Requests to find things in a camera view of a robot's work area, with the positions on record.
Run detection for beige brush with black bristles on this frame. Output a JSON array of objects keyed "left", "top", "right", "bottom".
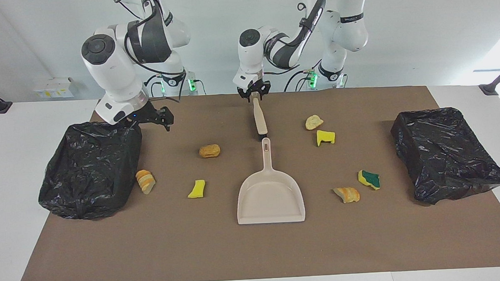
[{"left": 250, "top": 95, "right": 269, "bottom": 143}]

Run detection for pale crumbly cracker piece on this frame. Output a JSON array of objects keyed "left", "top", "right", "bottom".
[{"left": 305, "top": 114, "right": 324, "bottom": 131}]

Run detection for notched yellow sponge piece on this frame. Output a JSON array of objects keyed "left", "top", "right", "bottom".
[{"left": 316, "top": 129, "right": 336, "bottom": 147}]

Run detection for beige plastic dustpan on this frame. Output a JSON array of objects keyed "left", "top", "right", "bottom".
[{"left": 234, "top": 136, "right": 306, "bottom": 225}]

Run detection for orange striped bread piece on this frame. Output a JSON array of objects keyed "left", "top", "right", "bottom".
[
  {"left": 135, "top": 169, "right": 156, "bottom": 195},
  {"left": 333, "top": 186, "right": 361, "bottom": 204}
]

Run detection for green and yellow sponge piece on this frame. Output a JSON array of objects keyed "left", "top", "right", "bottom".
[{"left": 358, "top": 169, "right": 381, "bottom": 191}]

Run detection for black bag lined bin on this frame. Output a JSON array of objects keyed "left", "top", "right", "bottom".
[
  {"left": 35, "top": 119, "right": 147, "bottom": 222},
  {"left": 390, "top": 105, "right": 500, "bottom": 207}
]

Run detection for brown peanut shaped piece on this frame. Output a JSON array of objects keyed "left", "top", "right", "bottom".
[{"left": 198, "top": 143, "right": 222, "bottom": 159}]

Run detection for brown table mat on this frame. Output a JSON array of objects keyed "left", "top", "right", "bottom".
[{"left": 10, "top": 82, "right": 500, "bottom": 281}]

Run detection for black base cable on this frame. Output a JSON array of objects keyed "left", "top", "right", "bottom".
[
  {"left": 284, "top": 70, "right": 312, "bottom": 92},
  {"left": 142, "top": 74, "right": 165, "bottom": 98}
]

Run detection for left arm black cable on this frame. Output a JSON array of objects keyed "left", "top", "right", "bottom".
[{"left": 264, "top": 1, "right": 315, "bottom": 77}]

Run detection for white wall socket box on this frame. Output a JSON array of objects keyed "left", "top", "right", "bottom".
[{"left": 32, "top": 76, "right": 80, "bottom": 100}]

